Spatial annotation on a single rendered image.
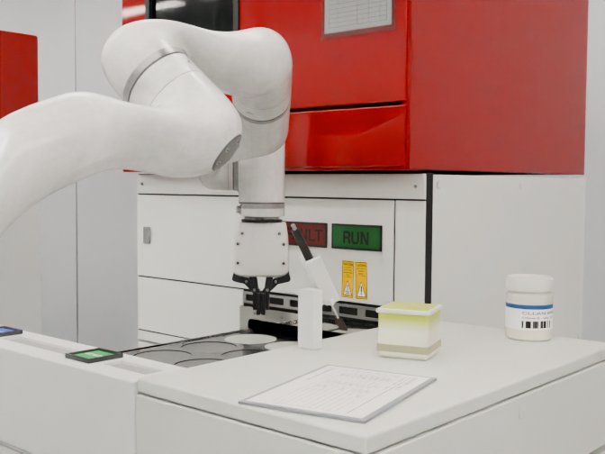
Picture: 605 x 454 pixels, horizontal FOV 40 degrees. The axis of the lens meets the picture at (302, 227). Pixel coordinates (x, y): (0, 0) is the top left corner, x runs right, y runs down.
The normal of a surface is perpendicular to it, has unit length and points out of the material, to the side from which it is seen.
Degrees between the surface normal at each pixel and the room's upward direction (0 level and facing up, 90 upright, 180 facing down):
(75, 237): 90
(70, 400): 90
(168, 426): 90
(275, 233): 87
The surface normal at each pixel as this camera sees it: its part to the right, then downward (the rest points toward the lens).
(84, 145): 0.75, 0.17
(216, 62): -0.16, 0.66
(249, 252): 0.00, 0.05
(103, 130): 0.66, 0.00
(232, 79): -0.06, 0.81
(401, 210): -0.66, 0.04
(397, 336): -0.39, 0.04
